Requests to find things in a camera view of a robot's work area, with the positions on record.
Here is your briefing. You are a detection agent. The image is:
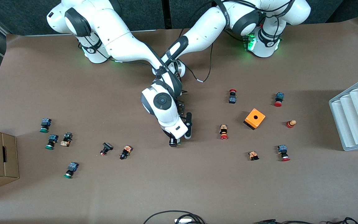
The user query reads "black push button orange block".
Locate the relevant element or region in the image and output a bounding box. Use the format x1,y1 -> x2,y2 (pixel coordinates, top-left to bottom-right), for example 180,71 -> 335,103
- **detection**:
119,145 -> 133,160

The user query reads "black square push button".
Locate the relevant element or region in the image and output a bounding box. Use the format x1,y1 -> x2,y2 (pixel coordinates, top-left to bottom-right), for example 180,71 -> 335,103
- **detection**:
100,142 -> 114,156

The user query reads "black vertical divider strip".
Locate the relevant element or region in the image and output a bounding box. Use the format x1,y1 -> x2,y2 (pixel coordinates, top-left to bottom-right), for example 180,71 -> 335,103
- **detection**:
161,0 -> 172,30

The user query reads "red push button blue block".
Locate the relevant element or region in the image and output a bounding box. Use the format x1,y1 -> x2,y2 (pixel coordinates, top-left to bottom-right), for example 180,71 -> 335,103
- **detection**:
274,92 -> 285,107
277,145 -> 291,162

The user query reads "green push button blue block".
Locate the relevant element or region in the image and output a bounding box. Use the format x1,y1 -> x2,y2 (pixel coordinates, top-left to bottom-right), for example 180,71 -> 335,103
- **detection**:
40,118 -> 52,133
45,134 -> 59,150
64,162 -> 79,179

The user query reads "black orange contact block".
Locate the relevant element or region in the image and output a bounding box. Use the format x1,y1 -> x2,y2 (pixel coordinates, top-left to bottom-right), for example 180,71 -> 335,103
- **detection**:
60,132 -> 73,147

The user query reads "grey ridged tray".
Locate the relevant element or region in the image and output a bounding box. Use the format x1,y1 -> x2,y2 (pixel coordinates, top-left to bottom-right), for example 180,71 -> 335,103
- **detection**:
328,74 -> 358,152

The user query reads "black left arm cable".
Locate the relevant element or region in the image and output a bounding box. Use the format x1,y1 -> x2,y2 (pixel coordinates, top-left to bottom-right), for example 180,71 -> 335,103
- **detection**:
179,26 -> 214,83

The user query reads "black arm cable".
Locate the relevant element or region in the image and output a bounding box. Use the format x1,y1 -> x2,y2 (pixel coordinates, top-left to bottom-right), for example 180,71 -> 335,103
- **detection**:
179,26 -> 214,83
98,48 -> 154,67

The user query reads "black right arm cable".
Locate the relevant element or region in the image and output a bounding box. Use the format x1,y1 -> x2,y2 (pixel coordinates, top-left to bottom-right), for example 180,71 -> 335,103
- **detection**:
98,48 -> 154,67

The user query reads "black looped cable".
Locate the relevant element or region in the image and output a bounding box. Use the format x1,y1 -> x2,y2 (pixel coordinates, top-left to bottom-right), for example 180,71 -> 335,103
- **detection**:
143,210 -> 206,224

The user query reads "orange button enclosure box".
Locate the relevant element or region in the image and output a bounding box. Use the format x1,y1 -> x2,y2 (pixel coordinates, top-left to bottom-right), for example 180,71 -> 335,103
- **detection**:
243,108 -> 266,130

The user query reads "black cable with connector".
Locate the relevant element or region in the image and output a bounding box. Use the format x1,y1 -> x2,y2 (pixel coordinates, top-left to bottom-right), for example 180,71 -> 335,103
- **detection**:
254,217 -> 358,224

